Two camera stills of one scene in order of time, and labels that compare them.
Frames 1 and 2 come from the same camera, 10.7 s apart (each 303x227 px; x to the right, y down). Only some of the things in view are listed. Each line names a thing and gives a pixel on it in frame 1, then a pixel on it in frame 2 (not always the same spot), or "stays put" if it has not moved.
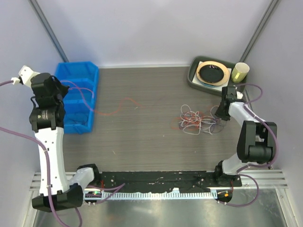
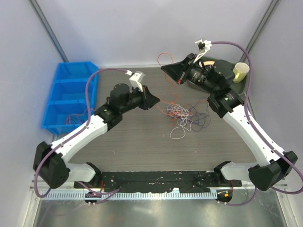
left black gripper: (64, 88) → (148, 100)
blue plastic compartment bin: (79, 100) stays put
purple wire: (212, 126) → (200, 118)
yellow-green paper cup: (239, 72) stays put
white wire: (191, 122) → (182, 114)
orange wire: (109, 113) → (174, 99)
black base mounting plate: (142, 181) stays put
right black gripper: (224, 117) → (180, 72)
